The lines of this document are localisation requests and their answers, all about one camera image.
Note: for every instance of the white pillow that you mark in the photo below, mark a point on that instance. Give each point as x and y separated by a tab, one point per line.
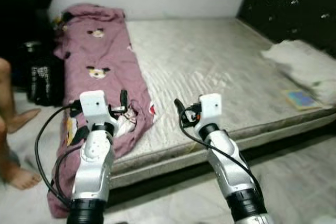
304	66

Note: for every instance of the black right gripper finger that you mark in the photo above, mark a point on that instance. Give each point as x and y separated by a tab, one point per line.
179	105

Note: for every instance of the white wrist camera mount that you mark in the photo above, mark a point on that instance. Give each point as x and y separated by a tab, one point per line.
93	103
211	108

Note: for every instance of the black printed bag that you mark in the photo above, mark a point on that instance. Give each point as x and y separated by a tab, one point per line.
44	80

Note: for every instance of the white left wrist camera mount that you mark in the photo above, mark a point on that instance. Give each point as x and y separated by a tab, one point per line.
93	103

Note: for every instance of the pink cartoon mouse blanket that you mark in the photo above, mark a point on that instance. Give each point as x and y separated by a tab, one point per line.
100	51

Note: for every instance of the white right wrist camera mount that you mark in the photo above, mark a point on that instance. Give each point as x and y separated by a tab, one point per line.
211	108

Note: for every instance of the blue yellow-edged children's book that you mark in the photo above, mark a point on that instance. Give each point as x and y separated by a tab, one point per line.
300	99

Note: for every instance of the grey-white quilted mattress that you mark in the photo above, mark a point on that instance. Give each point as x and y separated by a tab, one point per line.
210	66

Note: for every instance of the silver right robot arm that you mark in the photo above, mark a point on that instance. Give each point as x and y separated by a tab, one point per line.
231	171

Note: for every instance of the dark tufted headboard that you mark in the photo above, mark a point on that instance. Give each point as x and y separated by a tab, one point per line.
294	9

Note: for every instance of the patterned bed base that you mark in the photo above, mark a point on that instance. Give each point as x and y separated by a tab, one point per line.
220	150

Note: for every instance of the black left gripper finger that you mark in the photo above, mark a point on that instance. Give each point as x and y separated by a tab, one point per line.
124	99

